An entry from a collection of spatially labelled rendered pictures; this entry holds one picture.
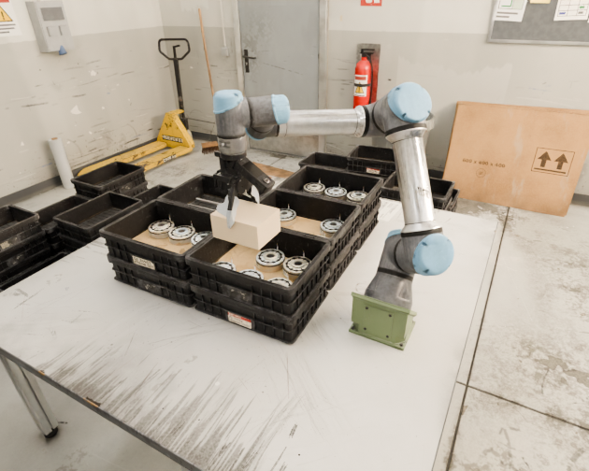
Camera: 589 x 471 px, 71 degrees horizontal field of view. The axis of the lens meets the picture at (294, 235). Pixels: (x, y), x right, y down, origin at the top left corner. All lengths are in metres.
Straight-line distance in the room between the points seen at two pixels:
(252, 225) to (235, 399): 0.48
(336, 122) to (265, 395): 0.81
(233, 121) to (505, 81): 3.24
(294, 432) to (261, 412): 0.11
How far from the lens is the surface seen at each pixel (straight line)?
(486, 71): 4.09
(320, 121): 1.27
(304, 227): 1.69
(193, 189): 1.98
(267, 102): 1.11
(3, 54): 4.55
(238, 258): 1.53
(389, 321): 1.31
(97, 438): 2.19
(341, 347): 1.36
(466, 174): 4.04
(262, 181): 1.11
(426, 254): 1.17
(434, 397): 1.28
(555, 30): 4.02
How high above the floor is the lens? 1.67
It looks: 31 degrees down
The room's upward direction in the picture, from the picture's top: 1 degrees counter-clockwise
